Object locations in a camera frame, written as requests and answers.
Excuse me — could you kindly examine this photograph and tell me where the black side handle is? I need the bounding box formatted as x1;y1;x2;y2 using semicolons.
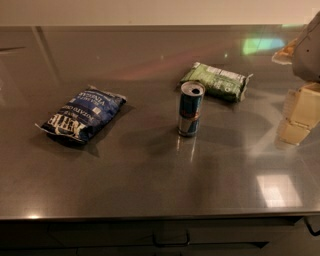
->
303;217;320;237

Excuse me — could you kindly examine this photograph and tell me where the black drawer handle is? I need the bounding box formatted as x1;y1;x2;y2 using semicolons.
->
152;231;191;248

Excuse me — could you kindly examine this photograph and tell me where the redbull can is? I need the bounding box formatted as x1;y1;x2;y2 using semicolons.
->
178;81;205;137

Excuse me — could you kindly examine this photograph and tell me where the green chip bag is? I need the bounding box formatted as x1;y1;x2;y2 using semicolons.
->
180;62;252;103

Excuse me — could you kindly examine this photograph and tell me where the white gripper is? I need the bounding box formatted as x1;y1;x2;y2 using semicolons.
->
272;11;320;145

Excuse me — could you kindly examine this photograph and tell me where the blue kettle chip bag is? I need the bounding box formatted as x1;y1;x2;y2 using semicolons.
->
36;85;127;144

